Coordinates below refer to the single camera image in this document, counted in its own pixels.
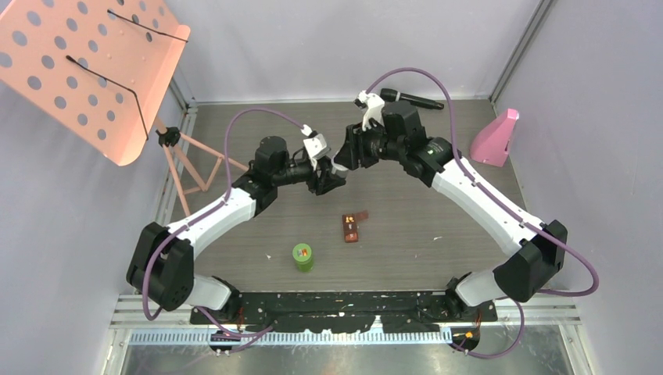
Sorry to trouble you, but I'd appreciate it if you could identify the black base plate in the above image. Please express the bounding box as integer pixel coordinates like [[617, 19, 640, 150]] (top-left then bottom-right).
[[190, 291, 497, 334]]

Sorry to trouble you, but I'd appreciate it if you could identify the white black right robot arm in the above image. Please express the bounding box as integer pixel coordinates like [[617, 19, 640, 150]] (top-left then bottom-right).
[[334, 102, 568, 321]]

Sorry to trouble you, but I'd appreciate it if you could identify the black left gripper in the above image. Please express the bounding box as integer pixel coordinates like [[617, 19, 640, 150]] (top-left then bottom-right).
[[273, 156, 346, 195]]

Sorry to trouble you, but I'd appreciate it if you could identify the black microphone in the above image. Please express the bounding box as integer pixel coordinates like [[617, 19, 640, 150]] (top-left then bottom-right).
[[379, 87, 445, 110]]

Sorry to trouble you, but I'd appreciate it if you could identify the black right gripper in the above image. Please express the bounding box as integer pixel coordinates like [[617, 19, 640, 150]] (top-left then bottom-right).
[[334, 119, 404, 171]]

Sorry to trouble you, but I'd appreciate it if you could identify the green black pill bottle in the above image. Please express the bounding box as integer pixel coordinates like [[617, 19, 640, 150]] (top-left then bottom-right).
[[292, 243, 314, 273]]

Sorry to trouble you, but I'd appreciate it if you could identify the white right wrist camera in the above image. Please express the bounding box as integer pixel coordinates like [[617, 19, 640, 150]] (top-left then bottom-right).
[[354, 91, 385, 132]]

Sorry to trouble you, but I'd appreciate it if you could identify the brown translucent pill container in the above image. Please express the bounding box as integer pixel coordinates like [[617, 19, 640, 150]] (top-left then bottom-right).
[[342, 210, 369, 243]]

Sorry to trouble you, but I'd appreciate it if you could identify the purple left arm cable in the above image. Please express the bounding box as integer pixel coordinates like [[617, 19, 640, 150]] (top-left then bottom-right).
[[142, 107, 312, 353]]

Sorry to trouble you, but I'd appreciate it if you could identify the pink music stand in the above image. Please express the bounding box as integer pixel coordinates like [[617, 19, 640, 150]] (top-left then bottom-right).
[[0, 0, 249, 219]]

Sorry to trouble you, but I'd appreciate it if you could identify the white capped pill bottle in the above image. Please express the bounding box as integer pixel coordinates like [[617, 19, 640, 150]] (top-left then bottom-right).
[[331, 159, 349, 179]]

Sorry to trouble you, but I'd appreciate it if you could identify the pink wedge object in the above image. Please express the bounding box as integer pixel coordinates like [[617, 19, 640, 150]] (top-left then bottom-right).
[[470, 109, 519, 167]]

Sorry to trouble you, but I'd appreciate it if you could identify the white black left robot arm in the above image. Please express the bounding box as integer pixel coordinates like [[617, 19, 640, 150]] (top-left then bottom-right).
[[127, 134, 349, 323]]

